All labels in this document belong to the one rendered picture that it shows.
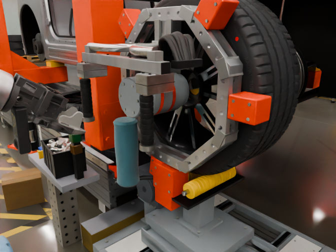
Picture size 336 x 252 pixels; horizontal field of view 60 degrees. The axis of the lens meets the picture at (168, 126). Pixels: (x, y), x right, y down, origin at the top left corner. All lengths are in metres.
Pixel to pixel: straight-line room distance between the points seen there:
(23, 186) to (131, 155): 1.06
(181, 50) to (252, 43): 0.21
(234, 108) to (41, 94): 0.49
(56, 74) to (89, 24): 2.05
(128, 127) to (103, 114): 0.30
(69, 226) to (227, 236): 0.79
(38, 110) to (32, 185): 1.35
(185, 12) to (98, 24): 0.48
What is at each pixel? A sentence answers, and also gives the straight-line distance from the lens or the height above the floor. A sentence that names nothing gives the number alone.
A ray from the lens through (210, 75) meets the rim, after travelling 0.99.
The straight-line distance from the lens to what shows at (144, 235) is 1.46.
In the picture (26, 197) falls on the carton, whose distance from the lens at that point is 2.06.
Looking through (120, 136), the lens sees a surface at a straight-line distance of 1.06.
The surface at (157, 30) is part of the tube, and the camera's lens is 1.00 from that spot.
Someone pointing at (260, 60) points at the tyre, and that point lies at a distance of 0.86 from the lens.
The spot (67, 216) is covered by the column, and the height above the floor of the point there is 0.17.
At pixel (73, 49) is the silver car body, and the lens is 2.74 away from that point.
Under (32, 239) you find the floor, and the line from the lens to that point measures 1.80.
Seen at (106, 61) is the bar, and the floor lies 0.96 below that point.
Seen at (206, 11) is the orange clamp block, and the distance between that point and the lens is 0.86.
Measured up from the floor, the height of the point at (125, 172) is 0.55.
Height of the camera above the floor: 1.06
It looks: 18 degrees down
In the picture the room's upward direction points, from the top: straight up
